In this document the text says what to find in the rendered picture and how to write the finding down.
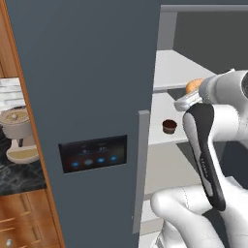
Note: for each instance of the beige coffee machine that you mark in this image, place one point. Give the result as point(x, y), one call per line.
point(17, 129)

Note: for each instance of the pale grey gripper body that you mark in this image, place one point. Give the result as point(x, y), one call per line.
point(189, 101)

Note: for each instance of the dark grey fridge door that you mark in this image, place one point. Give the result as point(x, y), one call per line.
point(90, 80)

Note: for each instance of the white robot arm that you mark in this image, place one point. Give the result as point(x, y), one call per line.
point(193, 213)

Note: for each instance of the brown chocolate cupcake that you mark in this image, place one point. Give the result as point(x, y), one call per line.
point(169, 126)

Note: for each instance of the brown wooden drawer front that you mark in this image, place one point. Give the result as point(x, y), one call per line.
point(29, 203)
point(35, 234)

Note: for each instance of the white fridge shelf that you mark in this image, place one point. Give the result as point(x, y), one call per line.
point(160, 109)
point(174, 69)

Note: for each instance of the grey open fridge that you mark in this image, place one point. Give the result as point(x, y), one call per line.
point(206, 35)

